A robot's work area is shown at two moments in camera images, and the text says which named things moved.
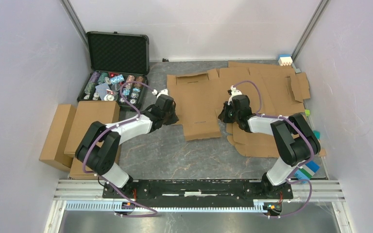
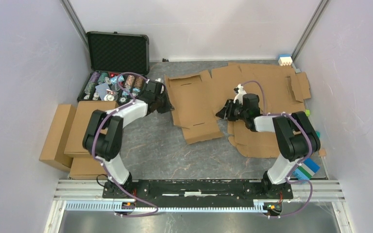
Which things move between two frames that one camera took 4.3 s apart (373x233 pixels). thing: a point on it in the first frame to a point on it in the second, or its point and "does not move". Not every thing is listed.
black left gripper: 174,118 to 168,107
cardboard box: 53,152 does not move
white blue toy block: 285,59 does not move
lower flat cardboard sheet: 275,90 does not move
